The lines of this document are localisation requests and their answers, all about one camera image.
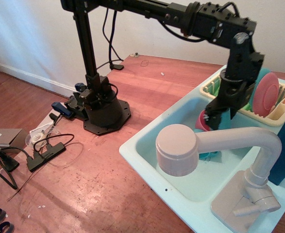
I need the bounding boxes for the teal plastic plate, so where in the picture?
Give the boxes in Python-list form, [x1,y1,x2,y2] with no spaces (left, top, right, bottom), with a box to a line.
[249,68,271,106]

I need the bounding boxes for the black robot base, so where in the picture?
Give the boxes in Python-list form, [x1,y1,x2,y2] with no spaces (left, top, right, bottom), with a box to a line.
[65,74,131,135]

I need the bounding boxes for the clear plastic bag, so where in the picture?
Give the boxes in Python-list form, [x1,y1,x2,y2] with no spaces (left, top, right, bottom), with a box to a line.
[25,125,59,147]

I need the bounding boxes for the blue clamp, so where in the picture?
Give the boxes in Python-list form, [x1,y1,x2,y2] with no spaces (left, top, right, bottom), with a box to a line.
[51,102,73,118]

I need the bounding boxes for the pink plastic plate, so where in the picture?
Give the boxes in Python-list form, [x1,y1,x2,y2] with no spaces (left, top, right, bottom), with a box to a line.
[251,72,279,117]

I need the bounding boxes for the black power adapter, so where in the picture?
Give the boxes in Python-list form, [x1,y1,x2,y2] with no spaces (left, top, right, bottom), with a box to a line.
[0,152,19,172]

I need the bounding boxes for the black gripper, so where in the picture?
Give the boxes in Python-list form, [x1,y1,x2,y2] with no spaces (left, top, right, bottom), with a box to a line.
[204,33,264,130]

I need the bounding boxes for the black usb hub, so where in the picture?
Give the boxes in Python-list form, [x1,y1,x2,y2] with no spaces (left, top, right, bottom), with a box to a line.
[27,142,66,172]

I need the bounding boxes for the cream dish rack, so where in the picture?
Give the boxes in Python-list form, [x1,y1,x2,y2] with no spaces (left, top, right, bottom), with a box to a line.
[200,65,285,127]

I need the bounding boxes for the light blue toy sink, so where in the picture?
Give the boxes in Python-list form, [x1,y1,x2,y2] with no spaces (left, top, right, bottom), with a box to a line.
[118,63,285,233]

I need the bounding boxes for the green cutting board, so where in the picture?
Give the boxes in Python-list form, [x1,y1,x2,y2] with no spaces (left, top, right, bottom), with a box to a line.
[213,80,254,110]

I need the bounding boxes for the black cable clamp foot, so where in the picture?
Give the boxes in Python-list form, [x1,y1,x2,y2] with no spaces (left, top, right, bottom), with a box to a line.
[109,63,124,70]

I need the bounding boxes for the blue plastic cup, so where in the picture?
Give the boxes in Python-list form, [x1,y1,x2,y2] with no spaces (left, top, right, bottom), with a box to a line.
[218,109,231,130]

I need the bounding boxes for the pink plastic mug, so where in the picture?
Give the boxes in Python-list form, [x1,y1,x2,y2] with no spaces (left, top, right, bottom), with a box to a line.
[195,110,211,132]

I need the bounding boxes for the grey toy faucet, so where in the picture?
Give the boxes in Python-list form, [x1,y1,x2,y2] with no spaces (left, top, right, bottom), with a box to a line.
[155,124,282,233]

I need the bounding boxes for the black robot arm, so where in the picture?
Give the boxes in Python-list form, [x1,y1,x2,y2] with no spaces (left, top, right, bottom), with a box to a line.
[61,0,264,135]

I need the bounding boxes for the grey cardboard box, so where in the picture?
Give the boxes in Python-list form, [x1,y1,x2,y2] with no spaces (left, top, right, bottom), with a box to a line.
[0,129,28,149]

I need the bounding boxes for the teal item under faucet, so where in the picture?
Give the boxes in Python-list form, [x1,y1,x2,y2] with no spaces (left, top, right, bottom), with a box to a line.
[191,128,222,163]

